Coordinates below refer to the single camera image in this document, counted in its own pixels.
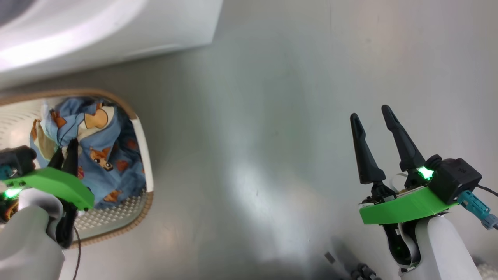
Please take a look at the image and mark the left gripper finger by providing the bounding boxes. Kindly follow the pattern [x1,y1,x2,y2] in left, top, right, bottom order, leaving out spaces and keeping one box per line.
[49,147,65,171]
[62,138,80,176]

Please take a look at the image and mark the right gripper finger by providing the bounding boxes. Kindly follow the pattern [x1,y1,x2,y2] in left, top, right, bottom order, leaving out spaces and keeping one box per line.
[349,113,386,186]
[381,104,427,172]

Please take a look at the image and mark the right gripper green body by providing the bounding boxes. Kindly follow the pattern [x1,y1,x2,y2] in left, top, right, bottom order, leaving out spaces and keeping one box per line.
[359,166,459,271]

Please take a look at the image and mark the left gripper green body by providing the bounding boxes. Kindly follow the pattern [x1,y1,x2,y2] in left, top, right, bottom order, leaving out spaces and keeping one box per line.
[0,167,95,249]

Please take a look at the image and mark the blue bear print clothing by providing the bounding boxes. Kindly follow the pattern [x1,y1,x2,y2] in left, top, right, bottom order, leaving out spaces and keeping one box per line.
[29,97,147,210]

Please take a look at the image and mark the cream laundry basket brown rim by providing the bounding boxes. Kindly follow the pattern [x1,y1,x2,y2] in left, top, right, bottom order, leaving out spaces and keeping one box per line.
[0,89,154,248]

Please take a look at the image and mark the white front-load washing machine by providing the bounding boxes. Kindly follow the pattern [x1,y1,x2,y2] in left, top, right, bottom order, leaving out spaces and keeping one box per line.
[0,0,224,88]

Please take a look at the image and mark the white knitted soft toy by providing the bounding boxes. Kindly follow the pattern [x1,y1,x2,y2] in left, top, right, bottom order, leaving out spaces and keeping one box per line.
[472,264,498,280]

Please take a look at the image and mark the teal left camera cable connector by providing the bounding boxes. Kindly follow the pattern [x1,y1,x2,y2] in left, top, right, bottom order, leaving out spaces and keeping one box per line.
[0,164,19,180]

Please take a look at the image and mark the teal camera cable connector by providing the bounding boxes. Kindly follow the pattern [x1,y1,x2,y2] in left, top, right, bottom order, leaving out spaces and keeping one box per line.
[457,190,498,230]
[0,164,19,180]

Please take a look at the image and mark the teal right camera cable connector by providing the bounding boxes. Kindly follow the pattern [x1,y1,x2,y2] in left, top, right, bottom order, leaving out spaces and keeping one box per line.
[457,190,498,230]

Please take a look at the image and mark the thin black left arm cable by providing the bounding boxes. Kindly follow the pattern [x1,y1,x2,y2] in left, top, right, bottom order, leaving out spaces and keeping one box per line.
[72,226,82,280]

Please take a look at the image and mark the thin black right camera cable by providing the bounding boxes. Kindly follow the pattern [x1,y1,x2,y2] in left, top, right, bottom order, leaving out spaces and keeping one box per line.
[475,184,498,197]

